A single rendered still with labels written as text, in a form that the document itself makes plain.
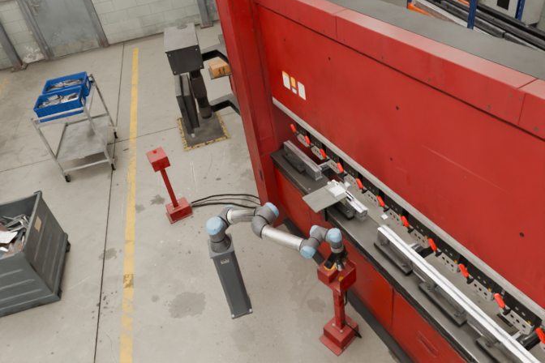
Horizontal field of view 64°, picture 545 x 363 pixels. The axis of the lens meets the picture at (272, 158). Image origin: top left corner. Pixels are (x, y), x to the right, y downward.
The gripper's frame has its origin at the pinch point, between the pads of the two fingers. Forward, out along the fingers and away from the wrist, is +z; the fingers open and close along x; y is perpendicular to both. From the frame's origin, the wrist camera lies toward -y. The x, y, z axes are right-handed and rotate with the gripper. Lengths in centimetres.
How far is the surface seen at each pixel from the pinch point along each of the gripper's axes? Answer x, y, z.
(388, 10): 6, 67, -141
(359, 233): 7.1, 29.8, -1.0
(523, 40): 5, 239, -41
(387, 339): -23, 13, 81
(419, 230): -39, 28, -41
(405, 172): -26, 34, -73
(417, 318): -50, 10, 13
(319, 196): 43, 31, -13
